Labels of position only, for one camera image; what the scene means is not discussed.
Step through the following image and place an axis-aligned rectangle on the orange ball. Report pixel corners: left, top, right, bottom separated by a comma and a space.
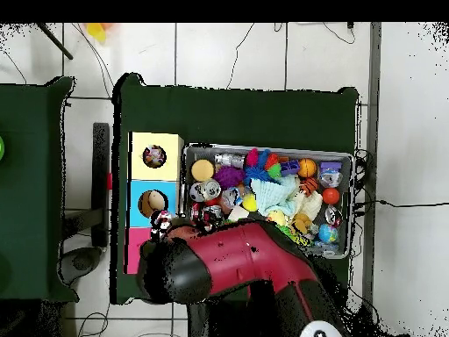
321, 188, 341, 206

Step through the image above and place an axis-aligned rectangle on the small basketball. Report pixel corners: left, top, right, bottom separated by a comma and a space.
297, 158, 317, 178

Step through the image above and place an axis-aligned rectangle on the shallow mesh bin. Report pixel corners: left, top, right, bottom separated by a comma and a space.
177, 141, 354, 260

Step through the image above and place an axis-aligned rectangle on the small patterned cloth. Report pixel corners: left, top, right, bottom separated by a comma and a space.
149, 209, 175, 241

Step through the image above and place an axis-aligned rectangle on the dark green side tablecloth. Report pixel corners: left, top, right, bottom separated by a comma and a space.
0, 75, 80, 304

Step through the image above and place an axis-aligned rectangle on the black rod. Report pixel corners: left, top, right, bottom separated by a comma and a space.
35, 23, 75, 61

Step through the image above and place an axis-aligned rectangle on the brown teddy bear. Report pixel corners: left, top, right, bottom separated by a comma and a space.
290, 212, 313, 234

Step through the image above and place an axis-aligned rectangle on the blue spiky ball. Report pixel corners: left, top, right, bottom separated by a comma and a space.
242, 164, 278, 183

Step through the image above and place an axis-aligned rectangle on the tiger plush toy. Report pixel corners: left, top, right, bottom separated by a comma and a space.
299, 176, 319, 197

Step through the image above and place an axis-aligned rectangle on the orange round sponge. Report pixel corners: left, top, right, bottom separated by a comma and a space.
190, 159, 216, 183

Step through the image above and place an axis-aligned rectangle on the wooden box with three holes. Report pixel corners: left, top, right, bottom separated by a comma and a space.
124, 131, 185, 276

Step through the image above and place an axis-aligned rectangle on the black upright panel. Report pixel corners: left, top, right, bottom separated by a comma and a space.
91, 122, 110, 248

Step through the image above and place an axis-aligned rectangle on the purple spiky ball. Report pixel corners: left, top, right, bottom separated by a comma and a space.
213, 165, 246, 190

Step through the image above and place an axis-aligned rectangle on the grey round base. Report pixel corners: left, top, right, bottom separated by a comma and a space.
59, 246, 103, 286

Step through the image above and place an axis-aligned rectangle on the light blue knitted cloth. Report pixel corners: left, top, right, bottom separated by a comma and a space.
250, 176, 299, 217

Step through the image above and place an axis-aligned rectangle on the crushed drink can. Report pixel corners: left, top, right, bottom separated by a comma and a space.
199, 178, 222, 201

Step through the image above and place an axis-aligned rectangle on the yellow object on floor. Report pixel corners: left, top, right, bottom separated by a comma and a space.
85, 23, 108, 43

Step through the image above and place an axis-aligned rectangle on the small globe ball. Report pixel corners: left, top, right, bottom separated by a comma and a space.
317, 224, 339, 244

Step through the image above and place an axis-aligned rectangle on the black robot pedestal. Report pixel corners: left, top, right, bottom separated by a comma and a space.
187, 301, 211, 337

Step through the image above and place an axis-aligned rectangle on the multicolour cloth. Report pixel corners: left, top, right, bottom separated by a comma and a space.
142, 145, 167, 169

